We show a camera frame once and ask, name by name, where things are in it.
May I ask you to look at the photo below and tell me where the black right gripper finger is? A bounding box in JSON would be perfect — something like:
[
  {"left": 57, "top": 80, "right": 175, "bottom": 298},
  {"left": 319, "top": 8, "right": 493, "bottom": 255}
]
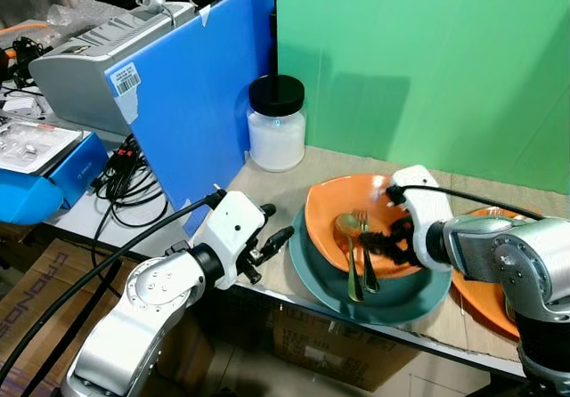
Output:
[
  {"left": 372, "top": 242, "right": 412, "bottom": 270},
  {"left": 360, "top": 223, "right": 411, "bottom": 248}
]

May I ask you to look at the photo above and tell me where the brown cardboard table mat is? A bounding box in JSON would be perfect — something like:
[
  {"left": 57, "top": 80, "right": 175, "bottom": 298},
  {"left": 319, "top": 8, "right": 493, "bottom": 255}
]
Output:
[{"left": 218, "top": 145, "right": 570, "bottom": 382}]

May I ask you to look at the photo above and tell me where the metal fork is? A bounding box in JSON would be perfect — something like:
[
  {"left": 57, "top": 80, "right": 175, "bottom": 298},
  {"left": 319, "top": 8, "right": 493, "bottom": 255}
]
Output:
[{"left": 353, "top": 210, "right": 380, "bottom": 295}]

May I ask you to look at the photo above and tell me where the metal spoon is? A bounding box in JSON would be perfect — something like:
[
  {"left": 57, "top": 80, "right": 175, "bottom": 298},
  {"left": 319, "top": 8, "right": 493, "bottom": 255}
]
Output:
[{"left": 335, "top": 213, "right": 365, "bottom": 304}]

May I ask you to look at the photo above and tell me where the teal plate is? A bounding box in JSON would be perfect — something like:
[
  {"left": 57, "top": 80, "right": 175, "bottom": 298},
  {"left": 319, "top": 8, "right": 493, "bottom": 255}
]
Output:
[{"left": 288, "top": 205, "right": 454, "bottom": 328}]

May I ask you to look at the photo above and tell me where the orange bowl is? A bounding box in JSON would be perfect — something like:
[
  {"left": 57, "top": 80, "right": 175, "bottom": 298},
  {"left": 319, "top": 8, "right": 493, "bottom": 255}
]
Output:
[{"left": 305, "top": 174, "right": 430, "bottom": 280}]

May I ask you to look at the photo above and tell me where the white jar with black lid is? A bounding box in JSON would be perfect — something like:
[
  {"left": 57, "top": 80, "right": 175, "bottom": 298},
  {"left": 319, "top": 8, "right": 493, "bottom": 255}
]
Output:
[{"left": 247, "top": 74, "right": 307, "bottom": 174}]

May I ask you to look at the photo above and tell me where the orange plate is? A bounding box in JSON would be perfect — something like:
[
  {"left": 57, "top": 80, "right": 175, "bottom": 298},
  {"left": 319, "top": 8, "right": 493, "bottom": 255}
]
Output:
[{"left": 450, "top": 206, "right": 537, "bottom": 341}]

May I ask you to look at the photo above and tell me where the small brown cardboard box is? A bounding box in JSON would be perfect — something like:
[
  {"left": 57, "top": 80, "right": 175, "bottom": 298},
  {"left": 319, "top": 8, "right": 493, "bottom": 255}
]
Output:
[{"left": 265, "top": 303, "right": 427, "bottom": 393}]

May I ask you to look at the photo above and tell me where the blue corrugated plastic board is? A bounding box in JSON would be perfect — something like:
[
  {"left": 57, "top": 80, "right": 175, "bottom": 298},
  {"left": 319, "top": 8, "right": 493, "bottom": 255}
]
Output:
[{"left": 104, "top": 0, "right": 278, "bottom": 236}]

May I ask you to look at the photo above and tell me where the green backdrop board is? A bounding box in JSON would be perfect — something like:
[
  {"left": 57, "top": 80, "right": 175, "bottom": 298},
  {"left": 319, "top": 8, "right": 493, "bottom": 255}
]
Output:
[{"left": 274, "top": 0, "right": 570, "bottom": 196}]

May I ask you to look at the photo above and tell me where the white barcode sticker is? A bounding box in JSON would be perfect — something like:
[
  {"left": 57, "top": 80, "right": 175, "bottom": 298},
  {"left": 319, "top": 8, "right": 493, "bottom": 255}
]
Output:
[{"left": 111, "top": 61, "right": 144, "bottom": 98}]

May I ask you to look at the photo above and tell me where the large printed cardboard box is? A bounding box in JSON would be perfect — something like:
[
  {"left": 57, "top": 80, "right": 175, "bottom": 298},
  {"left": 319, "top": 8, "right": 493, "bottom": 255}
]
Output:
[{"left": 0, "top": 235, "right": 216, "bottom": 393}]

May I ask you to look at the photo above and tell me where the grey printer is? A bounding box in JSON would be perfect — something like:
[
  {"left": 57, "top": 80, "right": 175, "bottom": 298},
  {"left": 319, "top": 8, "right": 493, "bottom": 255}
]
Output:
[{"left": 28, "top": 1, "right": 198, "bottom": 138}]

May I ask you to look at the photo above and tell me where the blue rounded case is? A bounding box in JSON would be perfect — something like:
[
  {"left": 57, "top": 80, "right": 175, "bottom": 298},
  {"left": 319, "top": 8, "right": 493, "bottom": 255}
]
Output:
[{"left": 0, "top": 167, "right": 66, "bottom": 228}]

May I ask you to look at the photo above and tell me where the white blister packet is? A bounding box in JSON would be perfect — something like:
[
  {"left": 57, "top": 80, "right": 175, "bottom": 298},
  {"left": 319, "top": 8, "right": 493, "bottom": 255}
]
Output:
[{"left": 0, "top": 118, "right": 86, "bottom": 175}]

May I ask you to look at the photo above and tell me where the clear plastic wrap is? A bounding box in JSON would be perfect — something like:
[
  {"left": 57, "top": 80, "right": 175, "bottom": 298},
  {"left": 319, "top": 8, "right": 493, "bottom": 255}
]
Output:
[{"left": 45, "top": 2, "right": 110, "bottom": 29}]

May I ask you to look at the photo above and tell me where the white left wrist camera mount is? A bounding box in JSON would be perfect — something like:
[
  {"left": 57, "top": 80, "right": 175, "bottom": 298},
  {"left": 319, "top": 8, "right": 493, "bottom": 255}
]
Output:
[{"left": 203, "top": 189, "right": 266, "bottom": 289}]

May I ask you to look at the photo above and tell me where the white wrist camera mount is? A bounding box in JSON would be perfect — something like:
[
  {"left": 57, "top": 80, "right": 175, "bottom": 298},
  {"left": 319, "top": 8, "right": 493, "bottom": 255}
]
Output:
[
  {"left": 389, "top": 165, "right": 457, "bottom": 269},
  {"left": 203, "top": 189, "right": 266, "bottom": 289}
]

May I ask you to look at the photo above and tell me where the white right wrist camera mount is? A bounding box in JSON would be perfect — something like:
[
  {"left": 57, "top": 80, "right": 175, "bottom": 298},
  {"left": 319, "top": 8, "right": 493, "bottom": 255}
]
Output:
[{"left": 389, "top": 165, "right": 457, "bottom": 269}]

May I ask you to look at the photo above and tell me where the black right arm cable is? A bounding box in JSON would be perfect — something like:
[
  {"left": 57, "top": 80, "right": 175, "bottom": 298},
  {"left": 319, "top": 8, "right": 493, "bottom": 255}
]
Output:
[{"left": 390, "top": 184, "right": 546, "bottom": 223}]

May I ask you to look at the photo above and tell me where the black cable bundle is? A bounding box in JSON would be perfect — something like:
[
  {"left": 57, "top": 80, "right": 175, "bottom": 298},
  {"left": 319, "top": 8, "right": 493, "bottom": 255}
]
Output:
[{"left": 88, "top": 137, "right": 172, "bottom": 231}]

